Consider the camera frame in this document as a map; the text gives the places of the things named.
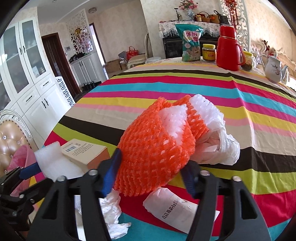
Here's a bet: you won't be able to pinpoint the white L-shaped foam piece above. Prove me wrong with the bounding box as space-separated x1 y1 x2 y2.
34 142 85 181

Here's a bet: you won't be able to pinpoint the white tissue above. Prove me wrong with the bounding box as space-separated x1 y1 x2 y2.
74 189 132 240

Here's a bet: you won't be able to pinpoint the beige cardboard box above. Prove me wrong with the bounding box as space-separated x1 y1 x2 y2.
61 139 110 173

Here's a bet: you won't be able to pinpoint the white paper pouch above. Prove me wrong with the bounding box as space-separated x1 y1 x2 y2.
142 187 220 235

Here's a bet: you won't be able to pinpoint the orange foam net large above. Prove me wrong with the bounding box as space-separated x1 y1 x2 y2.
114 97 196 196

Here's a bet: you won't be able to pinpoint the orange foam net small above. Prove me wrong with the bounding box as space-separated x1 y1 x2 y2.
173 94 225 142

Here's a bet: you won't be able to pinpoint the pink lined trash bin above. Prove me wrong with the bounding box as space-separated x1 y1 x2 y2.
7 145 37 197

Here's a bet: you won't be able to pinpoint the ornate leather dining chair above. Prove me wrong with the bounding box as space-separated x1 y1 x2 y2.
0 109 38 176

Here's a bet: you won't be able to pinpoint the white plastic bag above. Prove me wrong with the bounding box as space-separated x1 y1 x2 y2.
190 127 240 166

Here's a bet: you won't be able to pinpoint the white glass door cabinet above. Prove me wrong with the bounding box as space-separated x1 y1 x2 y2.
1 18 71 148

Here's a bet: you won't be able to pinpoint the blue white patterned panel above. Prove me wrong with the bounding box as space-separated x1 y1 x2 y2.
56 76 75 107

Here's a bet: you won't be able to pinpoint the striped colourful tablecloth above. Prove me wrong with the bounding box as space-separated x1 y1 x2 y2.
28 56 296 241

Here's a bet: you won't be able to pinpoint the white shoe cabinet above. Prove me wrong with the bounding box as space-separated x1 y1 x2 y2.
70 51 108 87

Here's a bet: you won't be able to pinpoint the cardboard box on floor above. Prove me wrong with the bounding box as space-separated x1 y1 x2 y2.
104 59 122 74

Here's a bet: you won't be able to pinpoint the white porcelain teapot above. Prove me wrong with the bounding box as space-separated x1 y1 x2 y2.
260 54 288 83

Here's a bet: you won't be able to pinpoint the cream side chair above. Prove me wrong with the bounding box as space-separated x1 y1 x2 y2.
127 33 151 69

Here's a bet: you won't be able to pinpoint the glass jar dark contents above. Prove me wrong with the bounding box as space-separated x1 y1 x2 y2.
240 51 254 72

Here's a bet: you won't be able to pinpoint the red handbag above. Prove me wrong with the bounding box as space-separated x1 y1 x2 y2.
126 46 139 60

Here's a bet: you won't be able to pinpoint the white round stool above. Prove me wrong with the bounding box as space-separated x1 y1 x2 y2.
145 57 162 64

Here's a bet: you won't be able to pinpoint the yellow lid jar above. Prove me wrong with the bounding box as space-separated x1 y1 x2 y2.
202 44 216 62

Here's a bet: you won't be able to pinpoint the red thermos jug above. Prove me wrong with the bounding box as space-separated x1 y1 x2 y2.
216 25 246 71

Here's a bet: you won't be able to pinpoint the white carved sofa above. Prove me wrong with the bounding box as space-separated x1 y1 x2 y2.
250 39 295 85

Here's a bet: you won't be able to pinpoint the black piano with lace cover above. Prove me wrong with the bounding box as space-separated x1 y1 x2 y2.
159 21 220 58

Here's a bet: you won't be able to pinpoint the teal snack bag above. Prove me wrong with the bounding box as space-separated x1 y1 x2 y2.
175 24 203 62

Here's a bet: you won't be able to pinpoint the black handbag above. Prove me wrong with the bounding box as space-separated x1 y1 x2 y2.
214 10 230 25

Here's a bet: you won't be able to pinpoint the red Chinese knot ornament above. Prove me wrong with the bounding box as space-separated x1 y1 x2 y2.
225 0 238 30

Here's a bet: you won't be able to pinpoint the pink flower vase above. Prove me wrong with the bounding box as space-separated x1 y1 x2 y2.
179 0 198 21

